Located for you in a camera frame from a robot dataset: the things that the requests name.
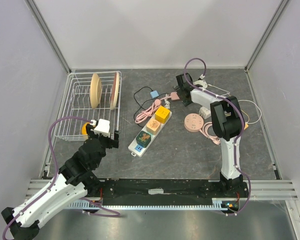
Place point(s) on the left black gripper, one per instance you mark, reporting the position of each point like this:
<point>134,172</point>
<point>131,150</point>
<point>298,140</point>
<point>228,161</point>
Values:
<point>112,143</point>

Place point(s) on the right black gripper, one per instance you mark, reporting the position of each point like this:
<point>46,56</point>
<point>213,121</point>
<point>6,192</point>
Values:
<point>185,101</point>

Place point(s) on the pink long power strip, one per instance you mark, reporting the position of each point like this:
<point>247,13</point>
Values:
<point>174,96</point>

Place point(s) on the white cube socket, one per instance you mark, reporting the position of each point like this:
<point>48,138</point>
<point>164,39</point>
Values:
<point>204,112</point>

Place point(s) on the yellow cube socket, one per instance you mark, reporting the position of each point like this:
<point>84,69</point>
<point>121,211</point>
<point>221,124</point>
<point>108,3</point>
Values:
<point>162,114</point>

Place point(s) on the white multicolour power strip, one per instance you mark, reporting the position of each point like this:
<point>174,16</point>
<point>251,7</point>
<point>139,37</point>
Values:
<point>135,149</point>

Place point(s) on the beige wooden cube socket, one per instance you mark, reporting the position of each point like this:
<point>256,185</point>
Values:
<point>153,126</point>

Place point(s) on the dark green cube socket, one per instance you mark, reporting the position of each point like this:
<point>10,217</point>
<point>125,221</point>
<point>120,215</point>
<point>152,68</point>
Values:
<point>143,139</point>

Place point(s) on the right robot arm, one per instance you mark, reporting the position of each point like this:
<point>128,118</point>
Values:
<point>227,124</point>

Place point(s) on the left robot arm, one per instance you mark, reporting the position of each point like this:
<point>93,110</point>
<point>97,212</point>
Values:
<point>74,180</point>

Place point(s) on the orange bowl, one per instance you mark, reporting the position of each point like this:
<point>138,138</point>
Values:
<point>84,129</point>

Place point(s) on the blue charger adapter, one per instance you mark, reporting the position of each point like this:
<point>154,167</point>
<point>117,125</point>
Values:
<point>154,94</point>

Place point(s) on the pink round power socket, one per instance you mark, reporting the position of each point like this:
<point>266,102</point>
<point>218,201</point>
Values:
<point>193,122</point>

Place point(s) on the pink rimmed plate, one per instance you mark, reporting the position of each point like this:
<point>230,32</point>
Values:
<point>115,91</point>

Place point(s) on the beige plate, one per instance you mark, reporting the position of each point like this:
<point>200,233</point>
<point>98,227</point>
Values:
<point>95,91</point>

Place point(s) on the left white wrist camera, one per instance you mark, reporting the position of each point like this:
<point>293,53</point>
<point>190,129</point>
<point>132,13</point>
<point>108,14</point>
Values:
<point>101,126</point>

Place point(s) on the white wire dish rack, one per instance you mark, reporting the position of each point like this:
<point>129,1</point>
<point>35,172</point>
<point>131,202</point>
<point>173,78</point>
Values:
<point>76,102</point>

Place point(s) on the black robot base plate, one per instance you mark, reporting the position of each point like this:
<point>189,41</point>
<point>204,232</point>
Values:
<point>164,191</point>

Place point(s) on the grey slotted cable duct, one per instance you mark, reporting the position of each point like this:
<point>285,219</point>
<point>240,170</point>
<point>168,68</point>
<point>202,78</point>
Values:
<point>215,205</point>

